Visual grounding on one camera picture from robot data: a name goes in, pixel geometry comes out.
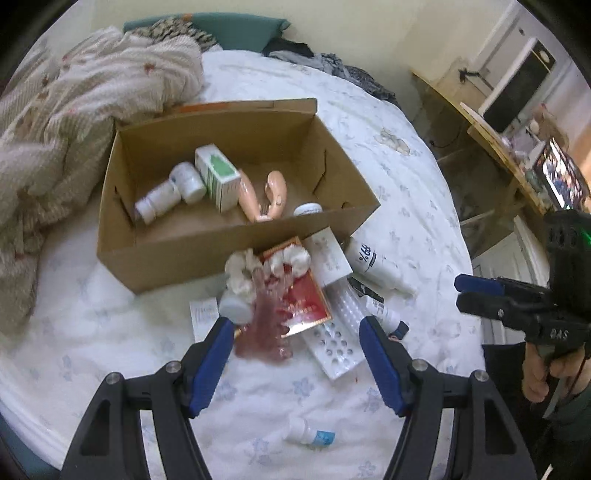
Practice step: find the large white bottle blue numerals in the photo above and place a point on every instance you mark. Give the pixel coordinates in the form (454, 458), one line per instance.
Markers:
(377, 268)

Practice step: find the white spray bottle black label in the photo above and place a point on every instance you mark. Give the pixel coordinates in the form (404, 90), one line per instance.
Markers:
(375, 304)

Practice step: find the white framed black appliance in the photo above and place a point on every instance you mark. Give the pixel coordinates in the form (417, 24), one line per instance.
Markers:
(518, 85)

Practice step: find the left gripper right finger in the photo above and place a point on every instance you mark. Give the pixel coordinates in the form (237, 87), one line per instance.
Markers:
(486, 442)

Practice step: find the white paper leaflet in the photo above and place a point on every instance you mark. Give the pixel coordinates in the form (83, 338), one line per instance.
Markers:
(203, 314)

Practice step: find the lit screen display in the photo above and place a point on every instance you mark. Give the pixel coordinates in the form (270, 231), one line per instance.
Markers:
(561, 178)

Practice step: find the green pillow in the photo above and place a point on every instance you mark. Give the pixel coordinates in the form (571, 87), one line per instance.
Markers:
(233, 31)

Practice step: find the small bottle blue label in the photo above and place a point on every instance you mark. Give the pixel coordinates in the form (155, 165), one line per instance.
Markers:
(300, 431)

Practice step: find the white pill bottle red label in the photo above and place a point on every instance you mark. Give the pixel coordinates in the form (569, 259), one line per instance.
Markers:
(157, 202)

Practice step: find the striped beige blanket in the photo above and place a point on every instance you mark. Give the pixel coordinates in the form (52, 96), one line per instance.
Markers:
(58, 118)

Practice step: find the green white carton box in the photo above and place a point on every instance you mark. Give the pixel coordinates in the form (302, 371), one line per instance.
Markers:
(221, 178)

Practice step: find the dark grey clothes pile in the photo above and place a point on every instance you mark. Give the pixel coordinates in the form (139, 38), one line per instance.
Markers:
(300, 54)

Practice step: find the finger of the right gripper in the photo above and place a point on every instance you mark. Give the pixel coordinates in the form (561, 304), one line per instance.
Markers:
(473, 284)
(492, 307)

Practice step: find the wooden side table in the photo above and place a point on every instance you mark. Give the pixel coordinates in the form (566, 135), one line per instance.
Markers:
(490, 141)

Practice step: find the red cigarette box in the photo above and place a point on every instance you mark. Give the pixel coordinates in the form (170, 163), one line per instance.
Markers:
(286, 269)

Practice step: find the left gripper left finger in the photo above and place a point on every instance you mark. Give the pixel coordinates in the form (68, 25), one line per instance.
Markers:
(108, 442)

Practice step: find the small white round jar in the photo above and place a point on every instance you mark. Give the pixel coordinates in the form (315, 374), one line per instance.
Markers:
(235, 309)

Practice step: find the white pill bottle blue logo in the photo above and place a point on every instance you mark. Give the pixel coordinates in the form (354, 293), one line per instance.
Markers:
(188, 182)

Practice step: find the brown cardboard box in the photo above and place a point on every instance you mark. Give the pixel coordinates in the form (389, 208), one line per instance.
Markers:
(286, 157)

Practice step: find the person's right hand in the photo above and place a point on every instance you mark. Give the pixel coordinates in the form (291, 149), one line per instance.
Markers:
(574, 368)

